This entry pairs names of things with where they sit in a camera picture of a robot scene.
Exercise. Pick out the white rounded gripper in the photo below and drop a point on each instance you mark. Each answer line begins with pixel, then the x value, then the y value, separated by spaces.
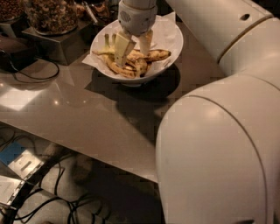
pixel 139 21

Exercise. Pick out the dark round appliance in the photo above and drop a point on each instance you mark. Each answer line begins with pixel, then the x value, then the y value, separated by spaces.
pixel 16 53

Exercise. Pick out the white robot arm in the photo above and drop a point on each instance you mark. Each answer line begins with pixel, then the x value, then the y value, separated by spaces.
pixel 218 147

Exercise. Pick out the grey metal stand block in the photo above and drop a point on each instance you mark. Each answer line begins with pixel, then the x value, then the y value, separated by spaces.
pixel 63 49

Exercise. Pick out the white paper liner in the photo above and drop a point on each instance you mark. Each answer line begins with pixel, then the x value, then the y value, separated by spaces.
pixel 166 32

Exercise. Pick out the glass jar left corner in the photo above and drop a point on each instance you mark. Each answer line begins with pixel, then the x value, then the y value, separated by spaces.
pixel 10 9

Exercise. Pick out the small dark glass cup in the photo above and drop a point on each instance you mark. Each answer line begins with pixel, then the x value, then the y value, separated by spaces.
pixel 113 9

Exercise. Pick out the white ceramic bowl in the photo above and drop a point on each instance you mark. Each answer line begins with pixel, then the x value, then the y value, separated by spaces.
pixel 169 38

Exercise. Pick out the long top banana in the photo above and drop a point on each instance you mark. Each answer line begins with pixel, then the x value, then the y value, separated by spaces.
pixel 151 56

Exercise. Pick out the short middle banana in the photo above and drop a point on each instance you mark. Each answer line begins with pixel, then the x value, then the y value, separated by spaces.
pixel 141 67

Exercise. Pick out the jar with metal scoop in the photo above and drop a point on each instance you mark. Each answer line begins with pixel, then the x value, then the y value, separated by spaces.
pixel 95 10

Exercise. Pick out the silver electronics box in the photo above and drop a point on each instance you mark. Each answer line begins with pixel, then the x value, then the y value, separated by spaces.
pixel 24 164

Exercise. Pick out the glass jar of nuts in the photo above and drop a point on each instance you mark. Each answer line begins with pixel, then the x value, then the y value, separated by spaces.
pixel 51 17

